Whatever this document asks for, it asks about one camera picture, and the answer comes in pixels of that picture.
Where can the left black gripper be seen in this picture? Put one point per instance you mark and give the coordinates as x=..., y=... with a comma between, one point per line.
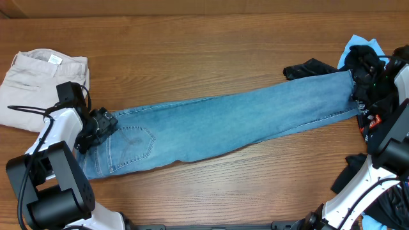
x=105, y=121

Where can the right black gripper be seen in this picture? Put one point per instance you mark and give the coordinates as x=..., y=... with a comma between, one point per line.
x=360, y=92

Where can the light blue denim jeans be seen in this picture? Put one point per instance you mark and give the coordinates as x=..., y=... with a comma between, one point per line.
x=153, y=136

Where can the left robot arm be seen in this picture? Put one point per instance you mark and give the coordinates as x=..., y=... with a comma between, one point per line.
x=51, y=188

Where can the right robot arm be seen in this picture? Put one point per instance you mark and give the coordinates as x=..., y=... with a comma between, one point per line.
x=384, y=168

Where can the black printed t-shirt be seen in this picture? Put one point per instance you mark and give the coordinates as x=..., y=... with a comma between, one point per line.
x=371, y=116

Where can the light blue cloth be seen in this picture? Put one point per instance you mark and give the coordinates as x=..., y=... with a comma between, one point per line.
x=358, y=40

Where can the folded beige trousers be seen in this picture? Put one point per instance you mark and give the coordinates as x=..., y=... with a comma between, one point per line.
x=32, y=80

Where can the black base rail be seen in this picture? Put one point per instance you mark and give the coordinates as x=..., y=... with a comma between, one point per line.
x=275, y=225

